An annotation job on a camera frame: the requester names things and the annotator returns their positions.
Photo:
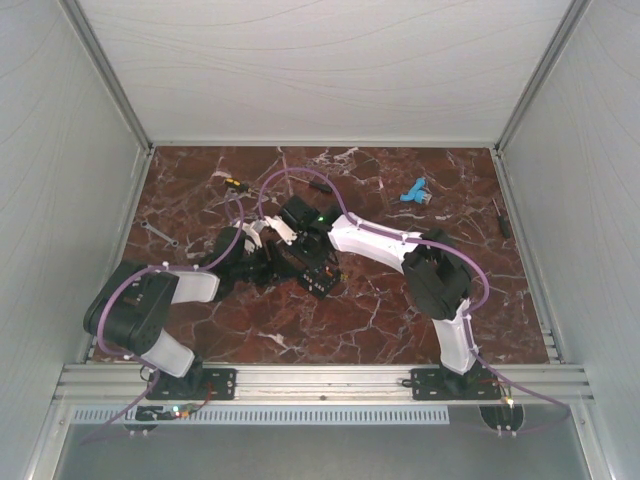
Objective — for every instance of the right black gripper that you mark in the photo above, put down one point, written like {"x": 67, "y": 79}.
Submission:
{"x": 317, "y": 261}

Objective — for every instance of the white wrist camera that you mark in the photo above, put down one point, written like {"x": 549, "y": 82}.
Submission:
{"x": 252, "y": 231}
{"x": 286, "y": 233}

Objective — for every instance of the silver wrench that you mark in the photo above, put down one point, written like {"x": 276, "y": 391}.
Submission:
{"x": 146, "y": 225}

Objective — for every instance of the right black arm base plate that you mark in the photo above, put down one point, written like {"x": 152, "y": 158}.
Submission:
{"x": 431, "y": 384}

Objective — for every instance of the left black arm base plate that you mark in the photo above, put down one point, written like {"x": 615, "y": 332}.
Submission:
{"x": 210, "y": 383}

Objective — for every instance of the black fuse box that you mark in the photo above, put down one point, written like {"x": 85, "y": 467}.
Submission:
{"x": 320, "y": 281}

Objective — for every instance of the aluminium rail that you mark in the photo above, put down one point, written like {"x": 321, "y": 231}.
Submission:
{"x": 312, "y": 384}

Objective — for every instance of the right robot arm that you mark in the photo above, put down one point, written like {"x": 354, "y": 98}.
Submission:
{"x": 438, "y": 280}

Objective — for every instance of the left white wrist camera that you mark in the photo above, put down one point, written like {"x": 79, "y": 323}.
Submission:
{"x": 252, "y": 231}

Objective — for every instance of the thin black screwdriver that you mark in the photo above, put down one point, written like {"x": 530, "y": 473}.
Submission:
{"x": 502, "y": 221}

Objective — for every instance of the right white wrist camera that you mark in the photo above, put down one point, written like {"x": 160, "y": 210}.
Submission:
{"x": 286, "y": 233}

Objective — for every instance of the blue plastic connector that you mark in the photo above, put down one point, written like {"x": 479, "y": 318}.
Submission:
{"x": 417, "y": 193}

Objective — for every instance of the slotted grey cable duct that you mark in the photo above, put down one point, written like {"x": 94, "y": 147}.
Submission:
{"x": 271, "y": 415}

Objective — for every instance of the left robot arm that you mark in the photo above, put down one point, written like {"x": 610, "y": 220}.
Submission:
{"x": 131, "y": 310}

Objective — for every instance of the black handled screwdriver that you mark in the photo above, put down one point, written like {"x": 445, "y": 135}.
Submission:
{"x": 320, "y": 186}

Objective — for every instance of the yellow black screwdriver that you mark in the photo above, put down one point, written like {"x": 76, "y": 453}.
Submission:
{"x": 239, "y": 186}

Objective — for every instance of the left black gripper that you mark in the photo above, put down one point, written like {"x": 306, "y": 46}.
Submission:
{"x": 279, "y": 270}

